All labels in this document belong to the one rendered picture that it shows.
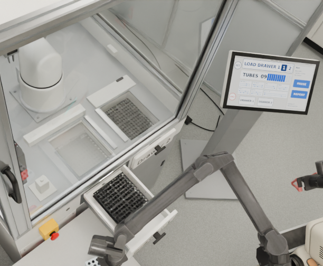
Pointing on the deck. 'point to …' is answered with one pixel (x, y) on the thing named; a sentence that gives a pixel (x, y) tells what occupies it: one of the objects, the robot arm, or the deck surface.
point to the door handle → (12, 184)
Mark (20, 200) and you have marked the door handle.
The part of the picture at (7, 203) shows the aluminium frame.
